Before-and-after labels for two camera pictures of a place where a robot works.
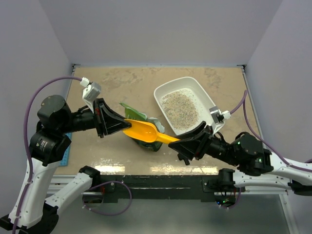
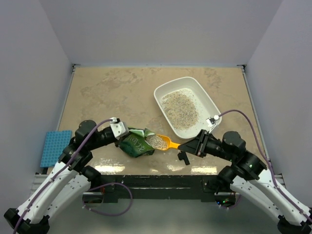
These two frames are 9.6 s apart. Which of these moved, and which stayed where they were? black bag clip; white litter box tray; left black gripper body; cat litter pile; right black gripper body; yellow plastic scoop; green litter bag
Moved: yellow plastic scoop; left black gripper body; green litter bag
Stayed: right black gripper body; black bag clip; white litter box tray; cat litter pile
